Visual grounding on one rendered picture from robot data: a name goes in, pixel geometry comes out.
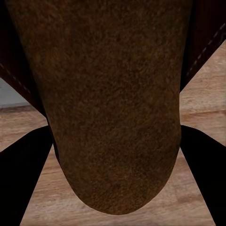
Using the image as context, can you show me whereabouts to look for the sandal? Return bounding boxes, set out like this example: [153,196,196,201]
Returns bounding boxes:
[0,0,226,215]

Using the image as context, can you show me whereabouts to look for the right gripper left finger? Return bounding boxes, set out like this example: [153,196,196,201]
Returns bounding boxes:
[0,126,53,226]

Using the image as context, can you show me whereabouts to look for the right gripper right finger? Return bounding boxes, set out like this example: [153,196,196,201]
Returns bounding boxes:
[180,125,226,226]

